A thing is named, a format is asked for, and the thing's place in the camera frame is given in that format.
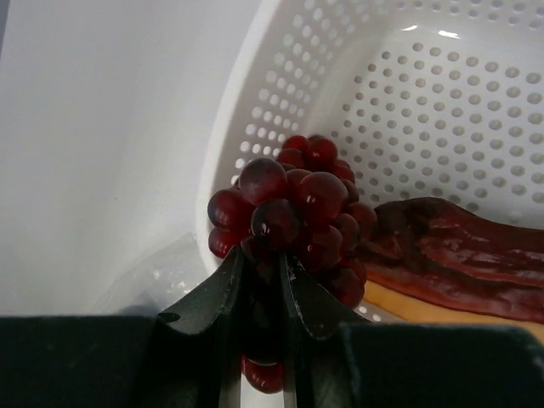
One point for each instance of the fake orange food piece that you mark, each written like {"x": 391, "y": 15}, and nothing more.
{"x": 439, "y": 253}

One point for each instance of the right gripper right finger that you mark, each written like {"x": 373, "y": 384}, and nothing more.
{"x": 335, "y": 358}

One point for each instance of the white perforated plastic basket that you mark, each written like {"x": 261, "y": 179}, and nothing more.
{"x": 422, "y": 98}

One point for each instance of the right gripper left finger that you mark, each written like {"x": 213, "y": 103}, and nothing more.
{"x": 188, "y": 355}

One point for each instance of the fake purple grapes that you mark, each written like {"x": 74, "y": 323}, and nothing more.
{"x": 302, "y": 203}

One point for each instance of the clear zip top bag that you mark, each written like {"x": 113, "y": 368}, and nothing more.
{"x": 155, "y": 283}

